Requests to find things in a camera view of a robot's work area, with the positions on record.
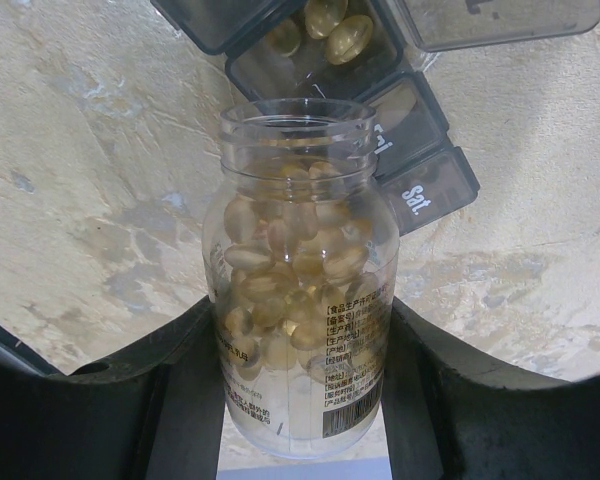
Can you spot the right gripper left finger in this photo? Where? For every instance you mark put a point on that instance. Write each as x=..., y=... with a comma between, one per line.
x=152, y=410

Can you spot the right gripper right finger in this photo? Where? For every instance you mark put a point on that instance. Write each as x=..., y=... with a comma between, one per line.
x=452, y=411

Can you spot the clear pill bottle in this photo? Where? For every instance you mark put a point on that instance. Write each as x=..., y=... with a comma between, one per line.
x=300, y=250

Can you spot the grey weekly pill organizer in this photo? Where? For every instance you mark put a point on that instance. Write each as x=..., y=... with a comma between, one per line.
x=270, y=55

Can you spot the clear bottle lid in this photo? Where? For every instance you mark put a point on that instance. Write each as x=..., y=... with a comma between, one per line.
x=16, y=354

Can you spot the yellow softgel pill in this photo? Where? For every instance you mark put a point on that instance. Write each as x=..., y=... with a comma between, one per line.
x=349, y=39
x=323, y=16

